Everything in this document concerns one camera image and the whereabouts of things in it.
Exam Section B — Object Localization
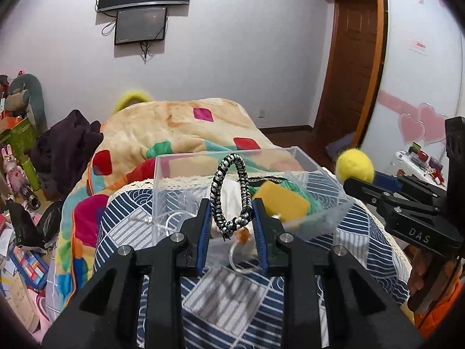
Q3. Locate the black plastic bag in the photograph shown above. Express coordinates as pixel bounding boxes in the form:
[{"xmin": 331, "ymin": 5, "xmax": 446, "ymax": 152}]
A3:
[{"xmin": 6, "ymin": 199, "xmax": 64, "ymax": 254}]

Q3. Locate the brown wooden door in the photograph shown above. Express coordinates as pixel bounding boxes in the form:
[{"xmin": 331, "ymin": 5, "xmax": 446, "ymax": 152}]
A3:
[{"xmin": 314, "ymin": 0, "xmax": 384, "ymax": 150}]

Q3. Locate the white cloth drawstring pouch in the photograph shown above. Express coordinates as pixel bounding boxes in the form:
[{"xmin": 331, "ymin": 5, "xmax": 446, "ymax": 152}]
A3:
[{"xmin": 211, "ymin": 179, "xmax": 253, "ymax": 239}]

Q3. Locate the blue white patterned tablecloth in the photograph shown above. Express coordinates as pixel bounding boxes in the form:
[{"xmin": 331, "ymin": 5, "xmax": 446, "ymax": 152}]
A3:
[{"xmin": 94, "ymin": 177, "xmax": 412, "ymax": 348}]

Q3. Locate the green cardboard box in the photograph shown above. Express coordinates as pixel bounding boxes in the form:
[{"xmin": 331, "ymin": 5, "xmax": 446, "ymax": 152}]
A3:
[{"xmin": 1, "ymin": 118, "xmax": 38, "ymax": 163}]

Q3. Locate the pink rabbit figurine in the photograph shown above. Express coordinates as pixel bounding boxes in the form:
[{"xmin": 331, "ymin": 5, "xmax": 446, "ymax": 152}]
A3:
[{"xmin": 1, "ymin": 144, "xmax": 29, "ymax": 199}]

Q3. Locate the yellow felt ball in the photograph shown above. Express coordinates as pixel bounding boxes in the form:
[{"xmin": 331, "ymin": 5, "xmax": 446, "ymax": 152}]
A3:
[{"xmin": 335, "ymin": 148, "xmax": 375, "ymax": 184}]

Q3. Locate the green cylinder bottle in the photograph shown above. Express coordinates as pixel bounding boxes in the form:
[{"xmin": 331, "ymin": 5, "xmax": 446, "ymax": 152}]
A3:
[{"xmin": 21, "ymin": 155, "xmax": 40, "ymax": 191}]

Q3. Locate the grey plush dinosaur toy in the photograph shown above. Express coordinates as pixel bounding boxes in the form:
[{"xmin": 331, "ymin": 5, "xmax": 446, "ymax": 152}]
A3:
[{"xmin": 4, "ymin": 73, "xmax": 47, "ymax": 134}]

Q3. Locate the yellow fuzzy cushion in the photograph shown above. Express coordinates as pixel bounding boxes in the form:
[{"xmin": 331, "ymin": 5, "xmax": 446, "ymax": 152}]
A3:
[{"xmin": 113, "ymin": 91, "xmax": 153, "ymax": 113}]

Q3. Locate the clear plastic storage box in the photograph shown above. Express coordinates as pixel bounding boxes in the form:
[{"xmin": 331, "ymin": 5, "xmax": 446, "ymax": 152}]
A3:
[{"xmin": 151, "ymin": 145, "xmax": 356, "ymax": 247}]

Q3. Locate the beige fleece patchwork blanket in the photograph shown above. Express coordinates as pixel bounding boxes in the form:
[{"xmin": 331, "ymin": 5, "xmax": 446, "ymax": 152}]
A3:
[{"xmin": 46, "ymin": 98, "xmax": 275, "ymax": 319}]

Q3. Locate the yellow sponge block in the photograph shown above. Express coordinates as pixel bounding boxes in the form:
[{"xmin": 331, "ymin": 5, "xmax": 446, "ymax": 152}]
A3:
[{"xmin": 252, "ymin": 180, "xmax": 311, "ymax": 222}]

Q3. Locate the dark purple clothing heap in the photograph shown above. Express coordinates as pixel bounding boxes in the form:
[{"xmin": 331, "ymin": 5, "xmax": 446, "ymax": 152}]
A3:
[{"xmin": 28, "ymin": 110, "xmax": 103, "ymax": 199}]

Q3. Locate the small black wall monitor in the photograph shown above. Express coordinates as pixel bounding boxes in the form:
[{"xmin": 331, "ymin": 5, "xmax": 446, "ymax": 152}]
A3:
[{"xmin": 114, "ymin": 6, "xmax": 168, "ymax": 46}]

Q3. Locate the grey bag by door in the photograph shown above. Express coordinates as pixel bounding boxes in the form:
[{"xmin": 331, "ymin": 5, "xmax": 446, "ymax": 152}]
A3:
[{"xmin": 325, "ymin": 132, "xmax": 355, "ymax": 161}]

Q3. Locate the black white braided cord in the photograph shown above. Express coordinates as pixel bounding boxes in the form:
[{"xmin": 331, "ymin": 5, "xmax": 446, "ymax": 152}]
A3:
[{"xmin": 210, "ymin": 153, "xmax": 254, "ymax": 241}]

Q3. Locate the pink heart wall sticker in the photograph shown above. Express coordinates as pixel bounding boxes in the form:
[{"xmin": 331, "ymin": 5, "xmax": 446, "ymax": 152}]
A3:
[{"xmin": 398, "ymin": 103, "xmax": 448, "ymax": 145}]

